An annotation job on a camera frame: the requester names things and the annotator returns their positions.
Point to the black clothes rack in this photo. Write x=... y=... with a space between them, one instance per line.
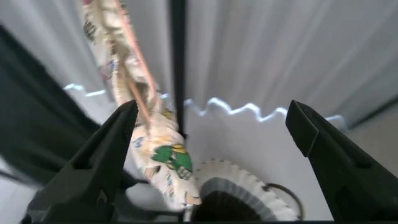
x=178 y=62

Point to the dark grey sleeveless shirt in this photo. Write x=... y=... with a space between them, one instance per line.
x=31 y=124

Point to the white curtain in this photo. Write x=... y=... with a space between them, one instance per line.
x=280 y=46

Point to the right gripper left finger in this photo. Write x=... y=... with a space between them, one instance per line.
x=93 y=174

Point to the cream printed garment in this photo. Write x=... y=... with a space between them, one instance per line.
x=168 y=174

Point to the pink clothes hanger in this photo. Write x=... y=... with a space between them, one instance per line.
x=140 y=59

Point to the white laundry basket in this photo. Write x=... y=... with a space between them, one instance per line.
x=242 y=183

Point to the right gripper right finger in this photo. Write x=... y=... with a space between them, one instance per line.
x=351 y=186

